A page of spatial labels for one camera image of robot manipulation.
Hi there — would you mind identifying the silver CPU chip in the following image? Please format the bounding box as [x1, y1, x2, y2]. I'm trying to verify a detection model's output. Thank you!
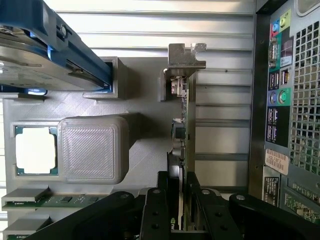
[14, 126, 58, 175]

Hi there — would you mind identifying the hard disk in blue caddy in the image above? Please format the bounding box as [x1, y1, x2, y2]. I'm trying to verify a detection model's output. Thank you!
[0, 0, 113, 95]

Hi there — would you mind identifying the green RAM stick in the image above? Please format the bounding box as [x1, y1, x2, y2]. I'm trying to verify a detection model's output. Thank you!
[4, 195, 108, 208]
[6, 232, 33, 240]

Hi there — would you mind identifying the grey PC case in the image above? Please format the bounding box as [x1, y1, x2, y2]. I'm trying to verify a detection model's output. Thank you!
[247, 0, 320, 226]

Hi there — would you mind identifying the grey 3D-printed parts rack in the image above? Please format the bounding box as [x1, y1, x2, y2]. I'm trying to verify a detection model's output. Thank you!
[1, 56, 176, 240]

